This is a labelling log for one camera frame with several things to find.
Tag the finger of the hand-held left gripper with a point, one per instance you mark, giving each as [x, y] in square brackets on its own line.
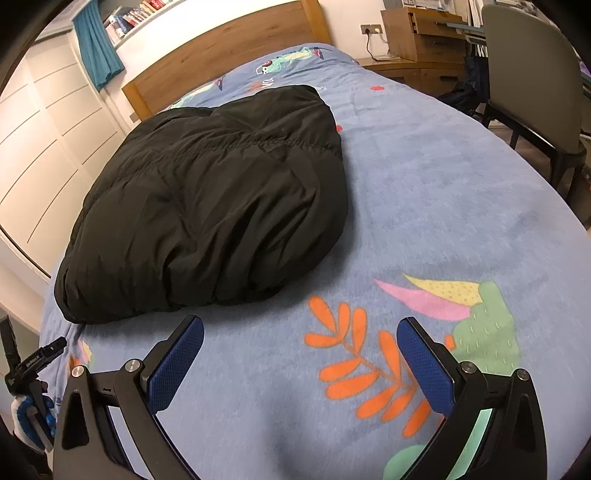
[55, 346]

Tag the white wardrobe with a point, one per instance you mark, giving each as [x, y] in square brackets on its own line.
[46, 161]

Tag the teal curtain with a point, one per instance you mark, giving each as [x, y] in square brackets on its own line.
[99, 41]

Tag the black puffer jacket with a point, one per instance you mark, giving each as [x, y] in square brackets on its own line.
[207, 207]

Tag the wooden headboard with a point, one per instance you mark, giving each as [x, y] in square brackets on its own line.
[221, 50]

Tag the blue printed blanket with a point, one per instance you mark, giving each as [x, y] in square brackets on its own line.
[415, 207]

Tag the wooden nightstand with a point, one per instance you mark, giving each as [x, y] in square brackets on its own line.
[415, 74]

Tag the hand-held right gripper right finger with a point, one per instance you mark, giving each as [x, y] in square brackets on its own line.
[425, 367]

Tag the wall socket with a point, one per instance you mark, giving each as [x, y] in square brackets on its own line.
[371, 28]

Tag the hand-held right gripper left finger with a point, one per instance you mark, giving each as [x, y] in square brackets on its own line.
[178, 369]

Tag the row of books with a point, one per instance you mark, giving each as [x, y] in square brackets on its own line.
[138, 16]

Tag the person's left hand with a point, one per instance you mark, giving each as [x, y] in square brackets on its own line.
[21, 413]

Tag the grey chair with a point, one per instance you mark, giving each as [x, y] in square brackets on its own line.
[526, 78]

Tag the wooden drawer box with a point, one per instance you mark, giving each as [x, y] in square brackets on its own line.
[415, 37]

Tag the dark bag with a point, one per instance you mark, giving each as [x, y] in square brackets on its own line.
[461, 92]

